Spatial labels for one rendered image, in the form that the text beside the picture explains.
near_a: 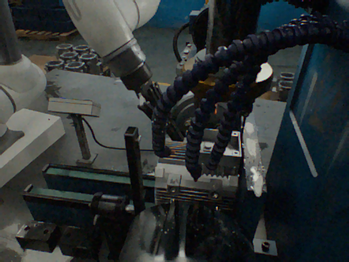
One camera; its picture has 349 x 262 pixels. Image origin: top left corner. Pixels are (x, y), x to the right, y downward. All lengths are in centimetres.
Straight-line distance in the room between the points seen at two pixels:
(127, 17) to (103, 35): 7
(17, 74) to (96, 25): 64
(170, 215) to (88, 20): 41
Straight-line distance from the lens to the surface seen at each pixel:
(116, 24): 60
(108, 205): 65
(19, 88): 120
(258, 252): 73
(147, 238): 45
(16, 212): 106
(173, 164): 65
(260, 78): 51
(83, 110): 98
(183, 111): 84
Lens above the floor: 153
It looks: 35 degrees down
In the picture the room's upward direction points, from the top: straight up
